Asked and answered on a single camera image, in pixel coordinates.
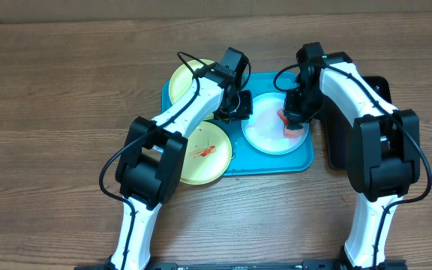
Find light blue plate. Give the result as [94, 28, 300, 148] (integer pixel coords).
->
[241, 92, 310, 155]

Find yellow plate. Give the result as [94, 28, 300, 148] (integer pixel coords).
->
[180, 121, 233, 185]

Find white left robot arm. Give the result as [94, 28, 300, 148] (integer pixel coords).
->
[104, 63, 252, 269]

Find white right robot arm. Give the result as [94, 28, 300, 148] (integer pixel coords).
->
[279, 43, 422, 269]

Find black water tray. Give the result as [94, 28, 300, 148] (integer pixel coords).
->
[322, 76, 392, 170]

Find teal plastic tray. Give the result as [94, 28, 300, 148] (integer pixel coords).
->
[161, 72, 314, 176]

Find yellow plate far ketchup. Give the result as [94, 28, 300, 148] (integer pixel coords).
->
[168, 59, 213, 104]

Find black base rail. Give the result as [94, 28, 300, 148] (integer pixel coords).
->
[73, 259, 408, 270]

